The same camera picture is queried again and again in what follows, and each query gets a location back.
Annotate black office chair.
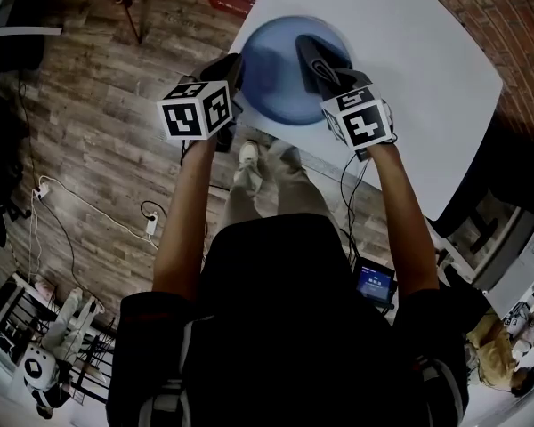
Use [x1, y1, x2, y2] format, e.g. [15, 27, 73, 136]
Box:
[0, 0, 65, 76]

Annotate white floor cable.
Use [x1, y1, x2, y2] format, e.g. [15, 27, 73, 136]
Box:
[28, 174, 160, 284]

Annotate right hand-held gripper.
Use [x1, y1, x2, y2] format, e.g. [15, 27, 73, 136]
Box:
[310, 58, 395, 163]

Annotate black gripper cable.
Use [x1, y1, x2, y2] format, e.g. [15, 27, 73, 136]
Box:
[339, 148, 373, 262]

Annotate dark tripod stand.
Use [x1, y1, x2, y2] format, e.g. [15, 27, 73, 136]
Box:
[39, 0, 184, 45]

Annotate person's beige trousers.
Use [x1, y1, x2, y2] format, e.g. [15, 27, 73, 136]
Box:
[220, 138, 342, 232]

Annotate dark grey cloth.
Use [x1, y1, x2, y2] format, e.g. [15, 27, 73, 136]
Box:
[295, 33, 353, 95]

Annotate person's left forearm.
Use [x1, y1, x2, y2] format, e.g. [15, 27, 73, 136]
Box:
[151, 136, 220, 302]

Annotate small black screen device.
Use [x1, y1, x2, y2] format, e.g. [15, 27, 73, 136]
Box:
[352, 256, 398, 310]

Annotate blue round plate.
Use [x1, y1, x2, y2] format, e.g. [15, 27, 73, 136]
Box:
[239, 14, 355, 126]

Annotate white cabinet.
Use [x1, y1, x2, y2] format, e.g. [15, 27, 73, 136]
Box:
[471, 222, 534, 320]

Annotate person's black jacket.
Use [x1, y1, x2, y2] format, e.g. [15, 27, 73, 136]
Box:
[105, 213, 469, 427]

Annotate person's right forearm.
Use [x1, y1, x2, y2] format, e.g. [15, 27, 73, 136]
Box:
[366, 141, 441, 301]

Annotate black floor cable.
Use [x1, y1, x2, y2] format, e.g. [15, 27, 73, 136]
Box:
[16, 82, 106, 309]

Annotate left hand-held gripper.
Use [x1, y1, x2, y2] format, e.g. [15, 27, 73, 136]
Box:
[155, 52, 247, 153]

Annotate black metal rack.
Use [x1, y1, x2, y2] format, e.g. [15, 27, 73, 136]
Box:
[0, 271, 118, 406]

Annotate person's white shoe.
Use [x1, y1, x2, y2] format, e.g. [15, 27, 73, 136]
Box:
[238, 139, 262, 169]

